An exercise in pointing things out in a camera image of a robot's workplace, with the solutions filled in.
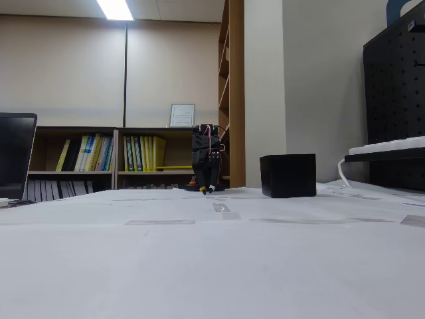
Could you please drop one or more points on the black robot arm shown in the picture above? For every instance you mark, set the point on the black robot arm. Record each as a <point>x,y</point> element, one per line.
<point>207,136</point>

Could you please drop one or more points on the black open box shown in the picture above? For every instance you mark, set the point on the black open box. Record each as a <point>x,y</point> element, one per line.
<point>289,176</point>

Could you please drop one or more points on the low wooden bookshelf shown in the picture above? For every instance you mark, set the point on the low wooden bookshelf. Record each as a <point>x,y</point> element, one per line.
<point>176,146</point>
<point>43,133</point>

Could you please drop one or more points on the clear tape strip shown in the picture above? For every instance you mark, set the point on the clear tape strip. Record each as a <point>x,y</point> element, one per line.
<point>225,211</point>

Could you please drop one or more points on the wide yellow binder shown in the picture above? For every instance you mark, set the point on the wide yellow binder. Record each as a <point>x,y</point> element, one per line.
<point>159,153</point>

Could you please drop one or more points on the framed white certificate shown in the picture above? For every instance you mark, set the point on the framed white certificate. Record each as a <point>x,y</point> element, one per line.
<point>182,115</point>

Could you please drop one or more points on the tall wooden bookshelf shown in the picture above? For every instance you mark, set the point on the tall wooden bookshelf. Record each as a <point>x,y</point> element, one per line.
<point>236,99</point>

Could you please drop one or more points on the white paper table cover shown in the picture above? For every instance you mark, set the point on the white paper table cover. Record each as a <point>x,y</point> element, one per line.
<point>212,266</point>

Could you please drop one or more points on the light blue book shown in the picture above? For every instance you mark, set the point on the light blue book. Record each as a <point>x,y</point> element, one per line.
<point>107,154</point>

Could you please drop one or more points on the yellow green book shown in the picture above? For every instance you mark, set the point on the yellow green book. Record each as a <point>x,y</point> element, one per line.
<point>94,153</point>

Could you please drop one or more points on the black vertical pole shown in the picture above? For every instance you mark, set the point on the black vertical pole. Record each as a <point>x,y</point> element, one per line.
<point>125,73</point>

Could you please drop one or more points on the white and yellow book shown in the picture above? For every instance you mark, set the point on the white and yellow book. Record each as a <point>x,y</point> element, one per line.
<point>82,154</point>

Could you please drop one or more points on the black book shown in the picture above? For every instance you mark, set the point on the black book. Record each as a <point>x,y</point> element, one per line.
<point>71,157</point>

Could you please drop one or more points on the slim yellow book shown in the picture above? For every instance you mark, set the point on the slim yellow book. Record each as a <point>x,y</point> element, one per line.
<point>63,155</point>

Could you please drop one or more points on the ceiling light panel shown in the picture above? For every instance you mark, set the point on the ceiling light panel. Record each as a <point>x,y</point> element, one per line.
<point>115,9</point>

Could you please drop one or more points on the white power strip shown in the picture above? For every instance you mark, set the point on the white power strip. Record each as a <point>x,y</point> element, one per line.
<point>388,145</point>

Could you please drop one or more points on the laptop with dark screen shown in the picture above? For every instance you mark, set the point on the laptop with dark screen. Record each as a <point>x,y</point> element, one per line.
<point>15,156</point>

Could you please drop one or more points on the black pegboard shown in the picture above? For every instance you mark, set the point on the black pegboard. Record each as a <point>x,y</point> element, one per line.
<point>395,99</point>

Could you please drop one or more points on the blue chair back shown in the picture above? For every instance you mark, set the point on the blue chair back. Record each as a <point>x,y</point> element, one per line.
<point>393,10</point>

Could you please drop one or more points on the black shelf rail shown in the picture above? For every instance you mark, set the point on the black shelf rail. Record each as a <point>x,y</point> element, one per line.
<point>382,158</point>

